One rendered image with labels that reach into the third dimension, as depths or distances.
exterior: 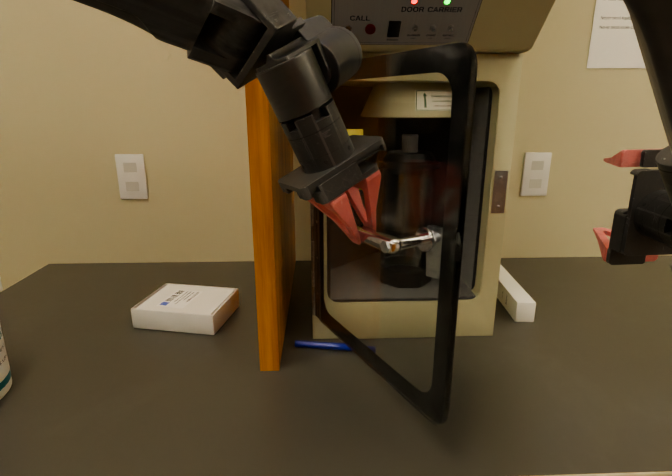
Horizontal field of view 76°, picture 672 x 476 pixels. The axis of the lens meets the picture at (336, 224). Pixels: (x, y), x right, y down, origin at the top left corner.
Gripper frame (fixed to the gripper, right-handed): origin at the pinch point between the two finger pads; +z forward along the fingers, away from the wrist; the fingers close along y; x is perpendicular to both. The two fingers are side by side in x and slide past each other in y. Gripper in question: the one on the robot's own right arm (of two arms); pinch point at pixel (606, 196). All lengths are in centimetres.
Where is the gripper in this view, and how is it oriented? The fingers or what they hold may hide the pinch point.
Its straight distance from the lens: 69.2
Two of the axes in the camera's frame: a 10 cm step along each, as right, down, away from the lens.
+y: -0.2, -9.6, -2.9
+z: -0.5, -2.9, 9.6
